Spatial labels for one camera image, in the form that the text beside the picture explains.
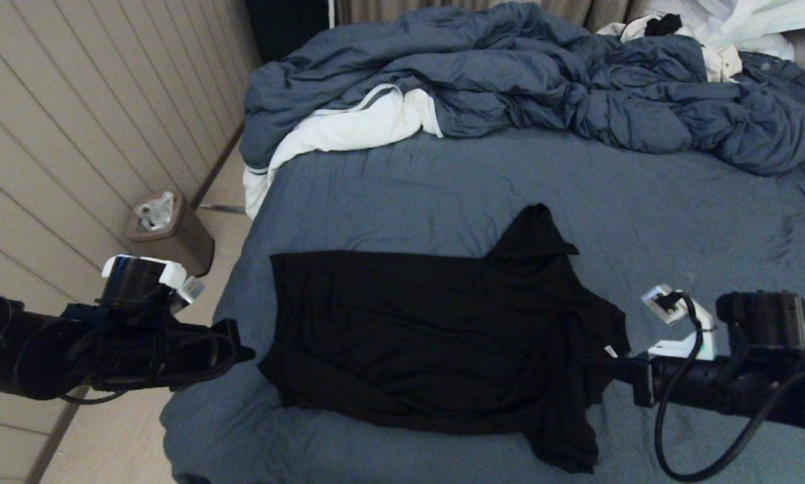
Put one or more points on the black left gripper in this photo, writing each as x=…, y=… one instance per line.
x=153, y=349

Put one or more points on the black t-shirt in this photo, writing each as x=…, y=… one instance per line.
x=409, y=336

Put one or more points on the small black garment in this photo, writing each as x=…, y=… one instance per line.
x=663, y=25

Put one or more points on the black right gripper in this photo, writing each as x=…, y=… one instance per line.
x=691, y=383

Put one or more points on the beige curtain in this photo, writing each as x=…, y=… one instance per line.
x=375, y=10

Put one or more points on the white crumpled garment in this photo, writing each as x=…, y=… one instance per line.
x=745, y=19

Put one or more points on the white quilt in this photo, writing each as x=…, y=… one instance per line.
x=348, y=126

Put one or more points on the dark blue denim garment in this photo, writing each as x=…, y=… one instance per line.
x=782, y=72

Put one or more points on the brown trash bin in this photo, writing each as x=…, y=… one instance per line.
x=190, y=245

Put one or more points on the dark cabinet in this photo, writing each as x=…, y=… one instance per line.
x=284, y=30

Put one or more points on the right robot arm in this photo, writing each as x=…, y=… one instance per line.
x=765, y=319

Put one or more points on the cream buttoned shirt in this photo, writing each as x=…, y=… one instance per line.
x=721, y=64

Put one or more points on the bed with blue sheet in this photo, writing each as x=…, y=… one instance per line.
x=711, y=222

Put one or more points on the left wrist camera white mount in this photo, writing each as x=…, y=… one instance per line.
x=167, y=272

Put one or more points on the crumpled blue duvet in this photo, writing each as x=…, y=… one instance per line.
x=510, y=70

